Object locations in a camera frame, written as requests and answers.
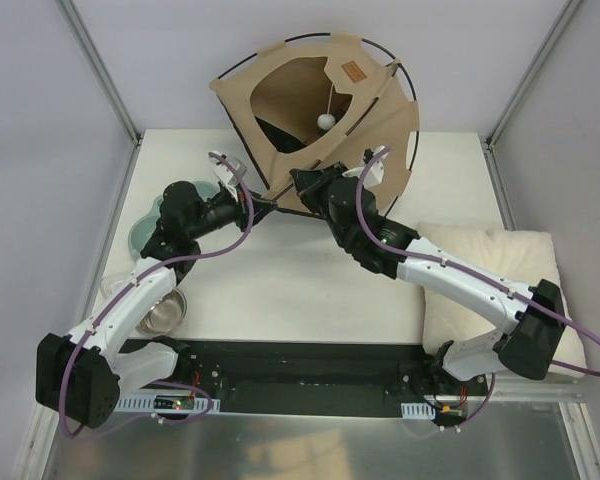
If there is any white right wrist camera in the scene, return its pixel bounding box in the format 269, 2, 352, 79
343, 145, 390, 189

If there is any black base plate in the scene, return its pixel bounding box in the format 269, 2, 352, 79
129, 337, 500, 415

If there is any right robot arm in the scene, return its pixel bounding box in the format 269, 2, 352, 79
290, 163, 565, 395

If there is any clear plastic cup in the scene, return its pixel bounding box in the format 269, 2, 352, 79
99, 272, 128, 300

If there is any beige fabric pet tent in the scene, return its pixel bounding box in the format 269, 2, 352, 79
208, 30, 422, 217

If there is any green double pet bowl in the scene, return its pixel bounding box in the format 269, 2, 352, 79
127, 181, 219, 261

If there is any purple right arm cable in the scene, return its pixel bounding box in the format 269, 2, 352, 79
357, 145, 600, 434

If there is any white fluffy cushion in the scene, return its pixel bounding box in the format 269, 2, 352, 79
417, 222, 589, 379

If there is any steel pet bowl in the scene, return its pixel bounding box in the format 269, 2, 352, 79
136, 289, 187, 336

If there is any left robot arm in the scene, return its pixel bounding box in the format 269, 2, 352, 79
35, 181, 277, 429

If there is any white pompom cat toy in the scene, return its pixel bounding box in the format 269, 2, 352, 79
317, 85, 336, 132

